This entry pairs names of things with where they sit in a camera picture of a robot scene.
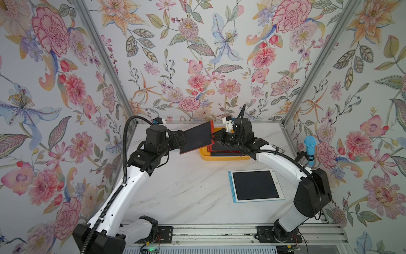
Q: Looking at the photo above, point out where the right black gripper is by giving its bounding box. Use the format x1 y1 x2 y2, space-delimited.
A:
209 130 245 150

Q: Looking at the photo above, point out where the red writing tablet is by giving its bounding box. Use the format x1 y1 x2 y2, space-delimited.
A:
179 121 215 154
207 143 242 157

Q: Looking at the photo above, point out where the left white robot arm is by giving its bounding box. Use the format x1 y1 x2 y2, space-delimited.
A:
73 124 187 254

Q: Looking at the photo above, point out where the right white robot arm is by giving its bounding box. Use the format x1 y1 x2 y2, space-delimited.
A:
211 116 332 241

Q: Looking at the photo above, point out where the yellow storage box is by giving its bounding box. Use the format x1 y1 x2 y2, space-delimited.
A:
198 127 250 162

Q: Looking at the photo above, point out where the blue microphone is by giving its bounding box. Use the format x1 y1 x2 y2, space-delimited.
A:
303 135 317 167

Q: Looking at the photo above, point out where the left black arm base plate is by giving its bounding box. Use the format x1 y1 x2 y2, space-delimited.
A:
136 226 173 244

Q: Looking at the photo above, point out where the left black corrugated cable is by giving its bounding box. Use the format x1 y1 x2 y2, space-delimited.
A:
79 115 154 254

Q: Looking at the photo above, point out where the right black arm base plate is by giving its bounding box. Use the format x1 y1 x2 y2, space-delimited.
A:
254 225 303 244

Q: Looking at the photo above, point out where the aluminium front rail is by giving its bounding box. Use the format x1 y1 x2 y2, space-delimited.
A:
120 223 350 247

